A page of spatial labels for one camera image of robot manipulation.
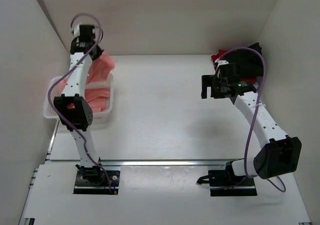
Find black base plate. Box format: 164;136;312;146
73;165;121;195
208;169;258;197

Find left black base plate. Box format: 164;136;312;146
73;165;121;195

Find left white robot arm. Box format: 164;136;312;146
53;24;111;186

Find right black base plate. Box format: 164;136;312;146
208;169;258;197

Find white plastic basket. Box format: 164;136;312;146
43;73;114;119

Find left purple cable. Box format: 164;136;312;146
47;13;118;195

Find pink t shirt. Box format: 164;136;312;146
57;51;115;118

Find black folded t shirt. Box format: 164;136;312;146
222;42;264;78

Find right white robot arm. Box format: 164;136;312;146
201;62;302;185

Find aluminium rail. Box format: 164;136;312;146
46;158;256;168

